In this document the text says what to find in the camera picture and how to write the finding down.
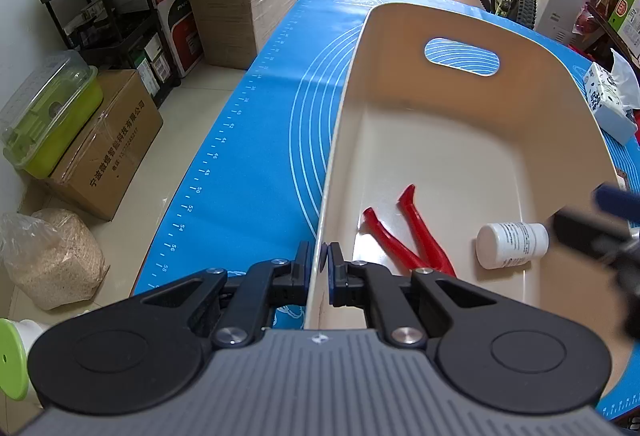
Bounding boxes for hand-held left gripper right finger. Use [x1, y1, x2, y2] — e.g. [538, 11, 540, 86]
[326, 241, 498, 349]

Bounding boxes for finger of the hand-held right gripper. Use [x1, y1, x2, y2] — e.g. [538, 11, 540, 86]
[550, 210, 635, 263]
[592, 183, 640, 219]

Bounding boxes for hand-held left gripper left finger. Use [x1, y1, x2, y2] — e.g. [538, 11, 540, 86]
[140, 241, 315, 350]

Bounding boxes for white pill bottle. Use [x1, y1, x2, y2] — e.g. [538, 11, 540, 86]
[475, 222, 550, 269]

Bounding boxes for red-handled pliers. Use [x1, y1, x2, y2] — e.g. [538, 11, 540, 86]
[362, 184, 458, 278]

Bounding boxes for beige plastic bin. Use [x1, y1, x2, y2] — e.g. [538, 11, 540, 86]
[302, 2, 630, 399]

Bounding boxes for white tissue pack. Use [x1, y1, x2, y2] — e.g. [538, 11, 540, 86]
[582, 48, 640, 146]

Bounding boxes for blue silicone mat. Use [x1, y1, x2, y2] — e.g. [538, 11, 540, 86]
[131, 0, 640, 427]

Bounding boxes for dark wooden shelf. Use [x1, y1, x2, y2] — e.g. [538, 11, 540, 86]
[582, 1, 640, 77]

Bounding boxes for green white carton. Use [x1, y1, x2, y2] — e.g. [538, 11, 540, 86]
[607, 0, 640, 42]

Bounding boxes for brown printed cardboard box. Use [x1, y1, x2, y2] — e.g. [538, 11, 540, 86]
[47, 68, 165, 222]

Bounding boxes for clear bag of grain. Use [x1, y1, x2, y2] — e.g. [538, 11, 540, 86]
[0, 208, 110, 312]

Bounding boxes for film-wrapped cardboard box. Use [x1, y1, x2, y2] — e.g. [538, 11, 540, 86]
[189, 0, 301, 71]

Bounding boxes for red black appliance box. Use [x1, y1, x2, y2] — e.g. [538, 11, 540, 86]
[141, 0, 204, 78]

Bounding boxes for green container with clear lid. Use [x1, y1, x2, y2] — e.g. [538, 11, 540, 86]
[0, 50, 104, 179]

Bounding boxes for black shelf rack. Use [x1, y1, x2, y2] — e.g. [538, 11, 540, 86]
[39, 0, 183, 109]

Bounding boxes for green white plastic stool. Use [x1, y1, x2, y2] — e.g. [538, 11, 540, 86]
[0, 318, 46, 404]

